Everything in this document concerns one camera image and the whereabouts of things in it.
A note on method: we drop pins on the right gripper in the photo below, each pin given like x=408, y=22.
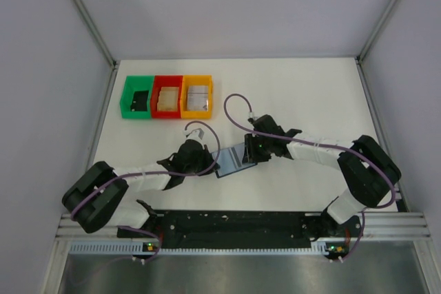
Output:
x=249, y=149

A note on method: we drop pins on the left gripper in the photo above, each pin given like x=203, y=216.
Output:
x=208, y=162

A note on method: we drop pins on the silver credit card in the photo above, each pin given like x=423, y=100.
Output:
x=237, y=153

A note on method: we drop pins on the blue card holder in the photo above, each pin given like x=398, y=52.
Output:
x=230, y=161

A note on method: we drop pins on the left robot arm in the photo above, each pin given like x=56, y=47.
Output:
x=107, y=196

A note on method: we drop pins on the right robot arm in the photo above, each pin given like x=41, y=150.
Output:
x=368, y=171

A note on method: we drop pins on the beige cards stack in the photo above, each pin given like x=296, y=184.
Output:
x=168, y=99

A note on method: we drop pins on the silver cards stack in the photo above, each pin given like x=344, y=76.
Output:
x=198, y=98

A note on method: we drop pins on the black cards stack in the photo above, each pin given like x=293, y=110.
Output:
x=140, y=101

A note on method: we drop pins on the yellow plastic bin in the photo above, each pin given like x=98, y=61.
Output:
x=196, y=80

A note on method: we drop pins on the red plastic bin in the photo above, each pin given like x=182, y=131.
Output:
x=165, y=81

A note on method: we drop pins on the green plastic bin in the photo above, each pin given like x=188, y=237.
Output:
x=132, y=84

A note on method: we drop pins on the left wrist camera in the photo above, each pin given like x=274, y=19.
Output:
x=194, y=134

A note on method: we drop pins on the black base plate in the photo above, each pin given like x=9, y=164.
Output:
x=193, y=229

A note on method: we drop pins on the aluminium front rail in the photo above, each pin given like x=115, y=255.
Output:
x=379, y=226

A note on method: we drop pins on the left aluminium frame post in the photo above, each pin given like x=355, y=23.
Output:
x=93, y=31

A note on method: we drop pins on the aluminium frame post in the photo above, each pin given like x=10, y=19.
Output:
x=379, y=26
x=93, y=31

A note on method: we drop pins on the right aluminium frame post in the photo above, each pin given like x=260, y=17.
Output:
x=379, y=26

